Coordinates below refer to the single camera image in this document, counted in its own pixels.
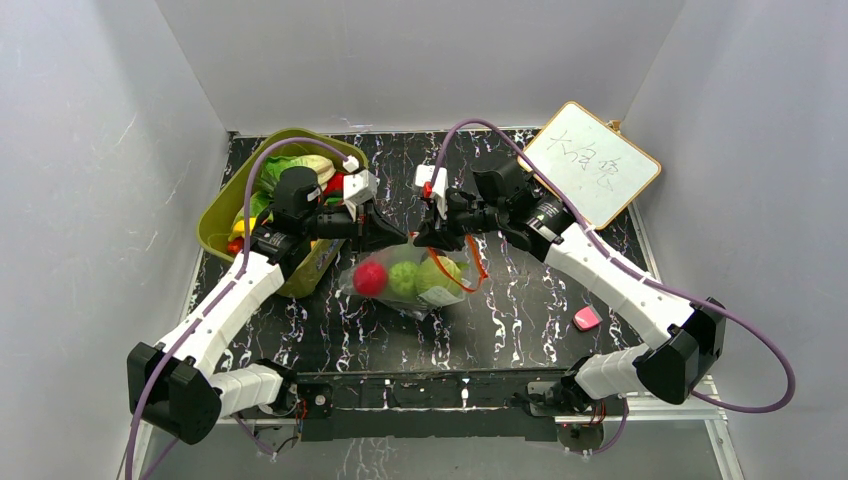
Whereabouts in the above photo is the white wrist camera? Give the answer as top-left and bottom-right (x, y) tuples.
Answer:
(342, 155), (380, 221)
(414, 164), (448, 220)

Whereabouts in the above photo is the small green cabbage toy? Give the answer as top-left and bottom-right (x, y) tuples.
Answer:
(388, 261), (419, 298)

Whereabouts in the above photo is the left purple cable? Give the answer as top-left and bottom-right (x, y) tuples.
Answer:
(124, 135), (352, 480)

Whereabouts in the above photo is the purple cable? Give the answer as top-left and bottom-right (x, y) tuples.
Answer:
(430, 117), (797, 415)
(124, 135), (352, 480)

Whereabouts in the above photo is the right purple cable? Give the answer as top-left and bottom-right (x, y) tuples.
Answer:
(430, 117), (797, 415)

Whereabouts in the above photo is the yellow banana toy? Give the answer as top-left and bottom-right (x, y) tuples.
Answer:
(228, 217), (257, 242)

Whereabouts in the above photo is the pale napa cabbage toy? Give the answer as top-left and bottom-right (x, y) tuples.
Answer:
(255, 154), (337, 193)

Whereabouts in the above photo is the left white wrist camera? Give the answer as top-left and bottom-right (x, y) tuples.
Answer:
(342, 155), (380, 221)

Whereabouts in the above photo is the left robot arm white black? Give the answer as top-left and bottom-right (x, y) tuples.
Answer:
(127, 167), (407, 445)

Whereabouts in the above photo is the small whiteboard wooden frame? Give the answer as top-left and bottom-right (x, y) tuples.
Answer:
(524, 101), (662, 230)

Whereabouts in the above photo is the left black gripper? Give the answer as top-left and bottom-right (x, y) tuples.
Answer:
(303, 201), (409, 259)

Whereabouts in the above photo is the red strawberry toy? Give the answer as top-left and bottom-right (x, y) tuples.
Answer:
(227, 237), (244, 257)

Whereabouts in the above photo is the red apple toy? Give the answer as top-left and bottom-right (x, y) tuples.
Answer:
(352, 261), (389, 297)

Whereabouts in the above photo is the pink eraser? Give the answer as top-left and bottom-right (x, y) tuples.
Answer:
(572, 305), (602, 332)

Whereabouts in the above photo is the green lettuce leaf toy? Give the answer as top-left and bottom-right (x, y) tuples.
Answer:
(379, 287), (465, 312)

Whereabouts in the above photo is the round green cabbage toy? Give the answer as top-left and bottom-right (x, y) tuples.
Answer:
(414, 256), (463, 296)

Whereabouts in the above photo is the red pepper toy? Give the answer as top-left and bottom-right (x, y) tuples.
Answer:
(323, 172), (345, 197)

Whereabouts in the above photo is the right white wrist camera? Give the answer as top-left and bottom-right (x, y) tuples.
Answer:
(414, 164), (448, 220)

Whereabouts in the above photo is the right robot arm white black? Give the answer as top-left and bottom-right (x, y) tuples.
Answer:
(414, 162), (725, 414)

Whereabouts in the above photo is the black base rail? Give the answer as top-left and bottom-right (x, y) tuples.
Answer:
(135, 366), (670, 444)

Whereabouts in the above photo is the clear zip top bag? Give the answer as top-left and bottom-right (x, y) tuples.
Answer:
(339, 235), (488, 318)

